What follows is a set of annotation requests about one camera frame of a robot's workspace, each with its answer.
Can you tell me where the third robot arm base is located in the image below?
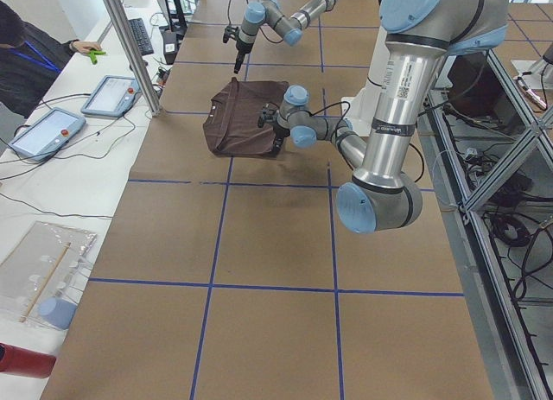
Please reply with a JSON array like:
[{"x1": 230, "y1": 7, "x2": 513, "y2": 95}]
[{"x1": 512, "y1": 41, "x2": 553, "y2": 79}]

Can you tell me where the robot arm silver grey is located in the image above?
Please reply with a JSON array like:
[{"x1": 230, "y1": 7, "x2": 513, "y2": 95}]
[
  {"x1": 223, "y1": 0, "x2": 338, "y2": 74},
  {"x1": 273, "y1": 0, "x2": 509, "y2": 233}
]

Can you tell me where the light blue cup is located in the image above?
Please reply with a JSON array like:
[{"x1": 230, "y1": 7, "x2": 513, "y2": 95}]
[{"x1": 38, "y1": 297, "x2": 77, "y2": 330}]

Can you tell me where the aluminium frame post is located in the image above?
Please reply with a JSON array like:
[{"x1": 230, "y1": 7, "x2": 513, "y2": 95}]
[{"x1": 103, "y1": 0, "x2": 162, "y2": 117}]

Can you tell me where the person in dark jacket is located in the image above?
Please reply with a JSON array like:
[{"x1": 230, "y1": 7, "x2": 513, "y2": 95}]
[{"x1": 1, "y1": 3, "x2": 102, "y2": 118}]

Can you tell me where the far teach pendant tablet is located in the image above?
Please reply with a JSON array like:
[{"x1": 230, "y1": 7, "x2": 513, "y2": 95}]
[{"x1": 80, "y1": 75, "x2": 140, "y2": 117}]

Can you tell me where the teach pendant tablet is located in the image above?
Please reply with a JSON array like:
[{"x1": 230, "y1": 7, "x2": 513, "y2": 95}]
[
  {"x1": 9, "y1": 108, "x2": 86, "y2": 162},
  {"x1": 80, "y1": 75, "x2": 140, "y2": 117}
]

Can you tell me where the black box white label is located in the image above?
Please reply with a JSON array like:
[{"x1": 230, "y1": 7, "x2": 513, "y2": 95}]
[{"x1": 162, "y1": 30, "x2": 179, "y2": 65}]

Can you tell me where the black keyboard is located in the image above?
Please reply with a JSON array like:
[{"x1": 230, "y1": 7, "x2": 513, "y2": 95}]
[{"x1": 128, "y1": 18, "x2": 155, "y2": 55}]

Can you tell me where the clear plastic bag sheet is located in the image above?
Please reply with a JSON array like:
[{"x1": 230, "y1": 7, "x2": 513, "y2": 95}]
[{"x1": 1, "y1": 221, "x2": 97, "y2": 330}]

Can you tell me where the brown t-shirt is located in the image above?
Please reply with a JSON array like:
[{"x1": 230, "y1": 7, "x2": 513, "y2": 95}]
[{"x1": 203, "y1": 78, "x2": 289, "y2": 157}]

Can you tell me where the wooden stick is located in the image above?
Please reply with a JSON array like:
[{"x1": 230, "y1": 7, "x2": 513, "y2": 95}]
[{"x1": 18, "y1": 242, "x2": 71, "y2": 322}]

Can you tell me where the red cylinder bottle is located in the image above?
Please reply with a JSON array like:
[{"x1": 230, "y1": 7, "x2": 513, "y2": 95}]
[{"x1": 1, "y1": 343, "x2": 56, "y2": 378}]

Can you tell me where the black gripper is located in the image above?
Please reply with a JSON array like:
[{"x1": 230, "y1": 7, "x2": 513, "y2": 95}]
[
  {"x1": 233, "y1": 41, "x2": 251, "y2": 74},
  {"x1": 270, "y1": 124, "x2": 289, "y2": 154}
]

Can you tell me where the green plastic clamp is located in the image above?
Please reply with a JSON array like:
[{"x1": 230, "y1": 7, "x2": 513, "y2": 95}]
[{"x1": 87, "y1": 49, "x2": 106, "y2": 65}]

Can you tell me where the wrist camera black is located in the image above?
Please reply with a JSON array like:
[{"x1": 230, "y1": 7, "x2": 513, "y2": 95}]
[
  {"x1": 257, "y1": 104, "x2": 280, "y2": 128},
  {"x1": 223, "y1": 24, "x2": 239, "y2": 44}
]

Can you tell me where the near teach pendant tablet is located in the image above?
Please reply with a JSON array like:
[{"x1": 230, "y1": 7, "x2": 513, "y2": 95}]
[{"x1": 9, "y1": 108, "x2": 86, "y2": 162}]

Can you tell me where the white pedestal column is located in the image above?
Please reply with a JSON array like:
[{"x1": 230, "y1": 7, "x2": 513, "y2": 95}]
[{"x1": 341, "y1": 27, "x2": 390, "y2": 137}]

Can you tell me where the aluminium frame rail structure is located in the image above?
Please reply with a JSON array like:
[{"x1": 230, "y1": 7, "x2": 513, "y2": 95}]
[{"x1": 418, "y1": 41, "x2": 552, "y2": 399}]

